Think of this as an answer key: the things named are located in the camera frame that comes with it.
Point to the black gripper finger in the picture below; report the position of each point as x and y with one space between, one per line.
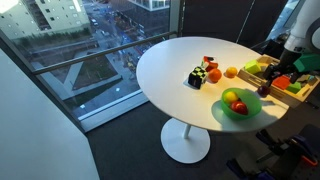
270 71
294 77

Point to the colourful picture cube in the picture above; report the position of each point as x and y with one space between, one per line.
210 63

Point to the tan wooden block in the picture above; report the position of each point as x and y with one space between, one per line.
306 79

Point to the green translucent plastic bowl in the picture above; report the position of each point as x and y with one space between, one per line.
246 111

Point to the yellow orange round fruit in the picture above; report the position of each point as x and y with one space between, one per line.
231 72

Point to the dark purple round fruit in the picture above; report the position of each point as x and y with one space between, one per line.
263 91

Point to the red block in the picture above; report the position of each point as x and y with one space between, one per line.
281 82

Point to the blue orange bar clamp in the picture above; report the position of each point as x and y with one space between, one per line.
270 140
305 150

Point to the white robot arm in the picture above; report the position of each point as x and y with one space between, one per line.
306 23

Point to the yellow lemon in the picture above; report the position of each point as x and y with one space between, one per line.
230 97

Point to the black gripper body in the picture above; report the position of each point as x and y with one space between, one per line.
287 61

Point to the lime green block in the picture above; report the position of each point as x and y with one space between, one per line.
252 66

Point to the white table pedestal base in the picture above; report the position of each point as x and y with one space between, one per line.
185 143

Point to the dark window frame post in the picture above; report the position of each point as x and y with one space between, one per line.
176 16

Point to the grey window railing bar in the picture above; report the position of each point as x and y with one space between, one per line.
100 52

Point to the red apple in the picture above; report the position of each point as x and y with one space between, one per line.
239 107

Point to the teal camera mount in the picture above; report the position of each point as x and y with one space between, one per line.
308 61

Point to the small green block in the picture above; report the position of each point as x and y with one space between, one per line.
294 87

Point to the black green checkered cube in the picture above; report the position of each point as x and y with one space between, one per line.
197 77

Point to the wooden block tray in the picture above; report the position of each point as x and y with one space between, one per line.
283 96

